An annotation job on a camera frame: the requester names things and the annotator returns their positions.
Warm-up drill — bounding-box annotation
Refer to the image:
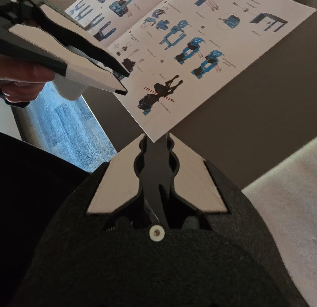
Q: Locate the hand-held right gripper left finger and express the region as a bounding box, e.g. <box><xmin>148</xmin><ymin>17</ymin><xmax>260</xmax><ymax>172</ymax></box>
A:
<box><xmin>86</xmin><ymin>133</ymin><xmax>146</xmax><ymax>215</ymax></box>

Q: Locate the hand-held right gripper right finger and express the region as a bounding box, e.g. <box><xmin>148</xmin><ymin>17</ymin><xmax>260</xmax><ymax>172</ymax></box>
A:
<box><xmin>166</xmin><ymin>132</ymin><xmax>228</xmax><ymax>214</ymax></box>

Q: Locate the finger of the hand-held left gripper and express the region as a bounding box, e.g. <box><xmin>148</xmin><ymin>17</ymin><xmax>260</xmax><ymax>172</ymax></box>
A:
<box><xmin>8</xmin><ymin>24</ymin><xmax>128</xmax><ymax>96</ymax></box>
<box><xmin>37</xmin><ymin>3</ymin><xmax>130</xmax><ymax>77</ymax></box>

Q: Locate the person's left hand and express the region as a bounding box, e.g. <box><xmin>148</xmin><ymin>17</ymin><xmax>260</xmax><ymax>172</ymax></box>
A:
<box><xmin>0</xmin><ymin>56</ymin><xmax>55</xmax><ymax>103</ymax></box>

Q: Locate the white foam sheet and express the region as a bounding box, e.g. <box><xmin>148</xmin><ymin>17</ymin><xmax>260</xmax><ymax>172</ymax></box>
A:
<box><xmin>241</xmin><ymin>137</ymin><xmax>317</xmax><ymax>307</ymax></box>

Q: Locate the printed instruction manual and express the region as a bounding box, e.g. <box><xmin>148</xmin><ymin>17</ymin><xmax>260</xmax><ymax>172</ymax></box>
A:
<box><xmin>65</xmin><ymin>0</ymin><xmax>317</xmax><ymax>142</ymax></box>

